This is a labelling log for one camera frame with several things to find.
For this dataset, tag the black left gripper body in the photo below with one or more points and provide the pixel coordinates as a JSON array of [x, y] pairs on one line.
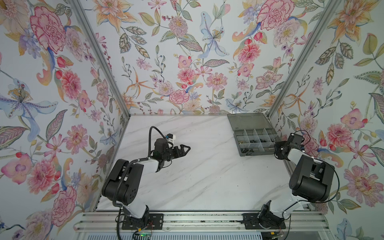
[[170, 154]]

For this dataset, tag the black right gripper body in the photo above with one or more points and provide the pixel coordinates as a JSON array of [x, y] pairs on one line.
[[280, 146]]

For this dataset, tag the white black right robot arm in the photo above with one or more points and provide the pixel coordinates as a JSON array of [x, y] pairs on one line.
[[310, 182]]

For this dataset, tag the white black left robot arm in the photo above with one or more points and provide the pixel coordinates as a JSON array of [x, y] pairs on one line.
[[112, 183]]

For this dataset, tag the grey plastic organizer box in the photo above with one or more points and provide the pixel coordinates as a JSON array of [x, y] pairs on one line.
[[254, 134]]

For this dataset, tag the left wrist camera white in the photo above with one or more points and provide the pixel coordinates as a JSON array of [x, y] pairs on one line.
[[171, 138]]

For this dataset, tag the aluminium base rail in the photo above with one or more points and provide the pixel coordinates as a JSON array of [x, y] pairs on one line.
[[216, 221]]

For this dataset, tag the aluminium corner post right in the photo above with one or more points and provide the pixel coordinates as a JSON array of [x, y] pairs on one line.
[[321, 25]]

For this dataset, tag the aluminium corner post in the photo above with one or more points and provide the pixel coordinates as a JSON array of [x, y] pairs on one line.
[[89, 33], [321, 25]]

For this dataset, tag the aluminium corner post left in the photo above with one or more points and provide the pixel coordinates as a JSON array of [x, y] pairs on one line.
[[89, 33]]

